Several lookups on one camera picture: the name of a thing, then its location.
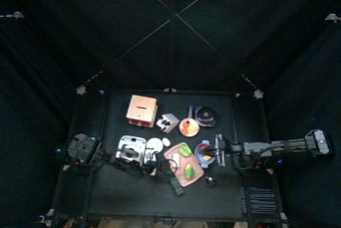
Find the dark toy pot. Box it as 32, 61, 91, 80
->
194, 106, 218, 127

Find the toy frying pan with food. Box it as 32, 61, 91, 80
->
177, 105, 201, 138

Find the small dark ball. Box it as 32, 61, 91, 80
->
203, 174, 218, 187

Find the blue toy bowl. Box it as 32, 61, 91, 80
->
193, 139, 218, 169

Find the small white toy toaster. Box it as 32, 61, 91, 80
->
155, 113, 181, 134

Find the green toy vegetable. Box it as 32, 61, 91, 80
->
177, 143, 193, 157

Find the wooden toy box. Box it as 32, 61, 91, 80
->
126, 94, 160, 128

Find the dark green block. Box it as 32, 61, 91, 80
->
169, 176, 185, 197

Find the green yellow toy corn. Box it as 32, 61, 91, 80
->
182, 163, 195, 179

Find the small white plate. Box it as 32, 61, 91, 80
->
146, 137, 166, 155

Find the white toy stick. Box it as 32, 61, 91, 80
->
170, 152, 182, 168

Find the pink cutting board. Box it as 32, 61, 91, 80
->
163, 141, 206, 188

